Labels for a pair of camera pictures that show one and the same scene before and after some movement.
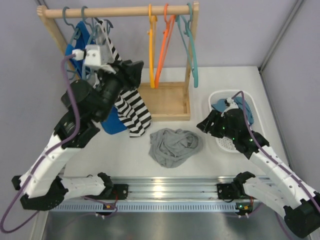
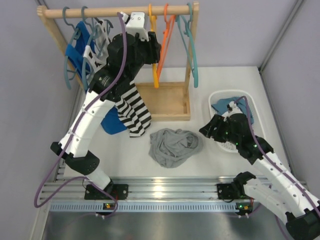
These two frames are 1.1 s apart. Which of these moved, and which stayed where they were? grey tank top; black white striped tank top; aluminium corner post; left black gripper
Moved: left black gripper
Stayed: black white striped tank top; grey tank top; aluminium corner post
